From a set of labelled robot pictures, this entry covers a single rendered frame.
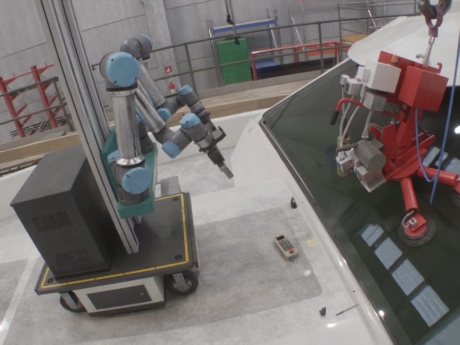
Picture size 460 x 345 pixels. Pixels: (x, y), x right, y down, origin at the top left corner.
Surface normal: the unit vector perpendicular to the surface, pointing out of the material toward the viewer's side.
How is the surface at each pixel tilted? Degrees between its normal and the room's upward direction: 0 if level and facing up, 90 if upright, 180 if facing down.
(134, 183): 97
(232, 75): 90
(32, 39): 90
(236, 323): 0
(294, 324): 0
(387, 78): 90
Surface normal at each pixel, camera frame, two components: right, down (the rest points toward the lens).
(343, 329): -0.15, -0.79
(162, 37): 0.15, 0.49
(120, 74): 0.52, 0.24
